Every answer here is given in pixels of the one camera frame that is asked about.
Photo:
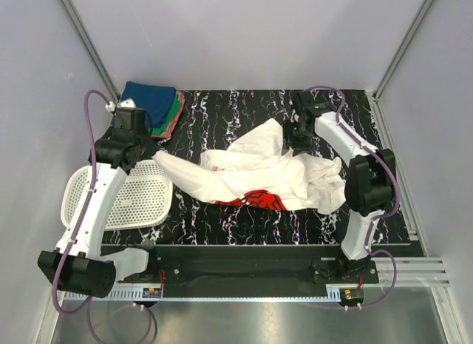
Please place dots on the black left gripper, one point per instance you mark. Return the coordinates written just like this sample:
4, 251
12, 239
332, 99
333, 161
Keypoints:
146, 148

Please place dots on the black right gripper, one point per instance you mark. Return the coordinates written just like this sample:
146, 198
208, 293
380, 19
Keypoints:
295, 137

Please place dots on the white Coca-Cola print t-shirt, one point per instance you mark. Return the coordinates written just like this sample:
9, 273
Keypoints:
255, 171

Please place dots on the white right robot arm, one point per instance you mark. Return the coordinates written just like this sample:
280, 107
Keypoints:
371, 189

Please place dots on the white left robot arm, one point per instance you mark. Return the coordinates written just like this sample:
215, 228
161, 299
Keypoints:
76, 263

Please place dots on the folded green t-shirt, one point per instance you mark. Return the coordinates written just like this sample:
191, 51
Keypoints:
171, 112

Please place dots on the folded blue t-shirt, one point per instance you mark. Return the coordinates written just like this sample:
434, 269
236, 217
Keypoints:
156, 100

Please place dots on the white perforated plastic basket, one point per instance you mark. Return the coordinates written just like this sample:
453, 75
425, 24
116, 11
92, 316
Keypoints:
144, 200

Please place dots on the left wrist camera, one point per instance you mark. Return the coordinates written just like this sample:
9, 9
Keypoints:
129, 116

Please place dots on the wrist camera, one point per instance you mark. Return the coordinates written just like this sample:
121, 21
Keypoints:
129, 116
305, 103

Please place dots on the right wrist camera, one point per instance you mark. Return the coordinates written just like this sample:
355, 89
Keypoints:
305, 103

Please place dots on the left aluminium frame post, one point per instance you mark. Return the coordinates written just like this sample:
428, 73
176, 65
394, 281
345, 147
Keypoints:
80, 30

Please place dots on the aluminium frame post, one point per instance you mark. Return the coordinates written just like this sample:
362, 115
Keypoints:
80, 30
415, 25

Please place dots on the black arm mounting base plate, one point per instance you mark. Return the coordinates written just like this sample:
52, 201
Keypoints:
322, 263

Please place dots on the white slotted cable duct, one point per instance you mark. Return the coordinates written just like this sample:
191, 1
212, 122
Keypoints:
133, 293

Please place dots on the right aluminium frame post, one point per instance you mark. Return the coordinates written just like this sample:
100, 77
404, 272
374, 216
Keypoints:
415, 25

